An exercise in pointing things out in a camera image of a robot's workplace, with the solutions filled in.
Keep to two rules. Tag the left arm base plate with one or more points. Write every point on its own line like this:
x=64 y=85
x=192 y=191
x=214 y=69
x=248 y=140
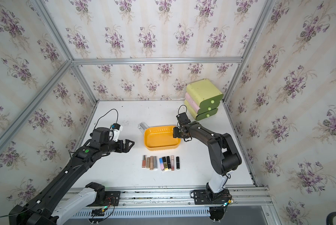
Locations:
x=108 y=198

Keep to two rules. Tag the black gold lipstick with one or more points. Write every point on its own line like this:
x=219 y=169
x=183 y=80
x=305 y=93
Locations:
x=165 y=163

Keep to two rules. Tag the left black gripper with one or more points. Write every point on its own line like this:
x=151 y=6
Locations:
x=125 y=148

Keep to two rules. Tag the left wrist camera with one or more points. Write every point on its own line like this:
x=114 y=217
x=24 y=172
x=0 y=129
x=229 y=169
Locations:
x=116 y=130

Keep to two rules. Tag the beige lipstick tube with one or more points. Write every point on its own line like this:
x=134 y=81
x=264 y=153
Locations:
x=148 y=162

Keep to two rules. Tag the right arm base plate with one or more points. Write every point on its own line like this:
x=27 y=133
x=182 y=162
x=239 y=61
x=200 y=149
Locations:
x=207 y=197

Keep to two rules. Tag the black lipstick tube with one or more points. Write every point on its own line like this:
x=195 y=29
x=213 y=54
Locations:
x=177 y=163

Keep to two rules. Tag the clear acrylic holder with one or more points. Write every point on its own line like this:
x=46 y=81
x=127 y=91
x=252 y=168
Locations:
x=143 y=127

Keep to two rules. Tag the silver lipstick tube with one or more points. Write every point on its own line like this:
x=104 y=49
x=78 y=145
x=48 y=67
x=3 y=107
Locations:
x=155 y=163

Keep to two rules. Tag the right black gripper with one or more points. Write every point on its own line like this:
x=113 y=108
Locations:
x=175 y=134

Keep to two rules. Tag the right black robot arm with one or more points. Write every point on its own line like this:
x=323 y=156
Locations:
x=223 y=153

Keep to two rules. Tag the tan lipstick tube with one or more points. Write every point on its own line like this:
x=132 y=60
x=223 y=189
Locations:
x=151 y=166

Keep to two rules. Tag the pink lip gloss tube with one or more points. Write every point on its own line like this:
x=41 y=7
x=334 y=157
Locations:
x=172 y=162

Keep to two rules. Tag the rose lip gloss tube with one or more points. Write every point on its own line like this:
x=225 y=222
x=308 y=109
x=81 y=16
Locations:
x=144 y=161

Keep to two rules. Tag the green pink drawer organizer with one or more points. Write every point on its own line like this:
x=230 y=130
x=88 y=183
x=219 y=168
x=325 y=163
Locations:
x=202 y=99

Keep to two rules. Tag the slim black lipstick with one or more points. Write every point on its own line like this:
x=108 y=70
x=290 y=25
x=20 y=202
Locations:
x=168 y=163

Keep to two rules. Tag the yellow plastic storage box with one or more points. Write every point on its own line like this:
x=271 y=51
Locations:
x=160 y=138

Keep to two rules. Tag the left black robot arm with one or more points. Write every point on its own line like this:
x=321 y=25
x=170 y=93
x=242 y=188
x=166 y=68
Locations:
x=44 y=209

